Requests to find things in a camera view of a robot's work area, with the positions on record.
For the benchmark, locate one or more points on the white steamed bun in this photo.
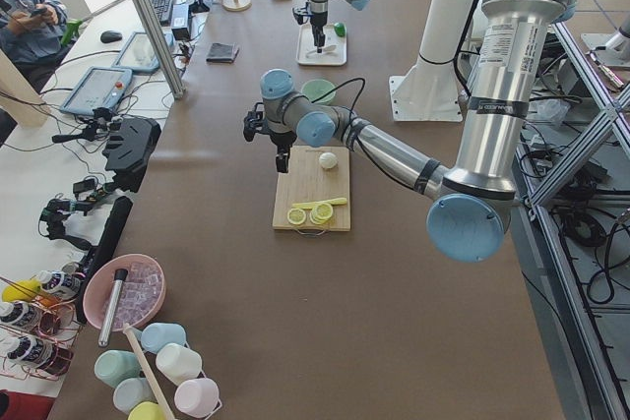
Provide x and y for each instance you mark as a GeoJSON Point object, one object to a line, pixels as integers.
{"type": "Point", "coordinates": [327, 160]}

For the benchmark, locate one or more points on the yellow plastic knife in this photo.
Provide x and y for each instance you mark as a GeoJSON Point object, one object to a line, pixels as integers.
{"type": "Point", "coordinates": [311, 205]}

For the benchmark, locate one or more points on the stacked lemon slices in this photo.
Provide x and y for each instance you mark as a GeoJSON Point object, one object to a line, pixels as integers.
{"type": "Point", "coordinates": [321, 214]}

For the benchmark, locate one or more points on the black computer mouse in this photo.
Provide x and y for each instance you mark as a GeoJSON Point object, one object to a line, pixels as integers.
{"type": "Point", "coordinates": [110, 36]}

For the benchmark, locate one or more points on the white cup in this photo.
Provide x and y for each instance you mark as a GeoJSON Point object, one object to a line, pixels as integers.
{"type": "Point", "coordinates": [179, 363]}

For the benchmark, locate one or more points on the lemon slice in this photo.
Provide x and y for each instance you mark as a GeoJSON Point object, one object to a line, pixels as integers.
{"type": "Point", "coordinates": [296, 216]}

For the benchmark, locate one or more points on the metal cylinder tool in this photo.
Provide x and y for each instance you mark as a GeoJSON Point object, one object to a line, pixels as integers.
{"type": "Point", "coordinates": [119, 279]}

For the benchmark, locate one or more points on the white camera pole base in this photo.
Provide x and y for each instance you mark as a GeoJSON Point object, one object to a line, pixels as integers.
{"type": "Point", "coordinates": [429, 90]}

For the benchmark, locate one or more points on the mint green cup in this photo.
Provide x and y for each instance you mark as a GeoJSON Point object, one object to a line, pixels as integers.
{"type": "Point", "coordinates": [115, 366]}

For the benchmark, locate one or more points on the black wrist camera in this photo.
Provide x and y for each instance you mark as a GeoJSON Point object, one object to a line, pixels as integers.
{"type": "Point", "coordinates": [255, 123]}
{"type": "Point", "coordinates": [300, 14]}

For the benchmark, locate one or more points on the black bar device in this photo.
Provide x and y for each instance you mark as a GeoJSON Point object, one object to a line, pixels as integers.
{"type": "Point", "coordinates": [103, 252]}

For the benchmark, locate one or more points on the grey folded cloth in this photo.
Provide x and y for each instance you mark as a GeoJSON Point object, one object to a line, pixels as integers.
{"type": "Point", "coordinates": [222, 52]}

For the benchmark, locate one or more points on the yellow cup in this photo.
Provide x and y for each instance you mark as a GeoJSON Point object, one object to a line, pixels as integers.
{"type": "Point", "coordinates": [146, 411]}

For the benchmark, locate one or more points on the light blue cup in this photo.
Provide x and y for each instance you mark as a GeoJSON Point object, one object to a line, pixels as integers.
{"type": "Point", "coordinates": [155, 336]}

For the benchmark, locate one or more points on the pink cup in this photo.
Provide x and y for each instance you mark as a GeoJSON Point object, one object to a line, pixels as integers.
{"type": "Point", "coordinates": [198, 398]}

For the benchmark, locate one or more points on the blue teach pendant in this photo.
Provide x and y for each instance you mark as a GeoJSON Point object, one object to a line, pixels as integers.
{"type": "Point", "coordinates": [137, 54]}
{"type": "Point", "coordinates": [99, 87]}

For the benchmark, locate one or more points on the pink bowl with ice cubes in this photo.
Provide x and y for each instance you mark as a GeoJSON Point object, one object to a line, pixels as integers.
{"type": "Point", "coordinates": [141, 297]}

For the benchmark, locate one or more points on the aluminium frame post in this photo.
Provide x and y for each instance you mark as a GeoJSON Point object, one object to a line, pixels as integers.
{"type": "Point", "coordinates": [154, 32]}

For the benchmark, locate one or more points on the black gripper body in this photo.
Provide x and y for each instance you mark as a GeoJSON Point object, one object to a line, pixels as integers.
{"type": "Point", "coordinates": [282, 140]}
{"type": "Point", "coordinates": [318, 22]}

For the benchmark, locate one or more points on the light green bowl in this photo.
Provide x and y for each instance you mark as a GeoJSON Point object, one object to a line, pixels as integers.
{"type": "Point", "coordinates": [319, 91]}

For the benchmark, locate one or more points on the bamboo cutting board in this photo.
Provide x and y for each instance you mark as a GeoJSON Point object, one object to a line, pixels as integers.
{"type": "Point", "coordinates": [315, 193]}

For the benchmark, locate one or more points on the wooden rack handle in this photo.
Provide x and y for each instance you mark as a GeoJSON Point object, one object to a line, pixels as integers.
{"type": "Point", "coordinates": [148, 372]}

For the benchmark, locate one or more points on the blue teach pendant near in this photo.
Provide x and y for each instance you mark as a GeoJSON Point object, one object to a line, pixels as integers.
{"type": "Point", "coordinates": [99, 87]}

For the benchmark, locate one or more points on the blue teach pendant far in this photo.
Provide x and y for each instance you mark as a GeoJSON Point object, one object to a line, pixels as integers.
{"type": "Point", "coordinates": [137, 54]}

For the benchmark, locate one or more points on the white ceramic spoon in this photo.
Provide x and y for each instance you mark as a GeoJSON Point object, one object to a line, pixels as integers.
{"type": "Point", "coordinates": [326, 49]}

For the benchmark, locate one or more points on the pale blue grey cup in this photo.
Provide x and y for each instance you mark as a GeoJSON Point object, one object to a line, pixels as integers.
{"type": "Point", "coordinates": [130, 393]}

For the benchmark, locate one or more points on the cream plastic tray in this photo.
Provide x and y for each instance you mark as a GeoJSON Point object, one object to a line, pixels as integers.
{"type": "Point", "coordinates": [333, 53]}

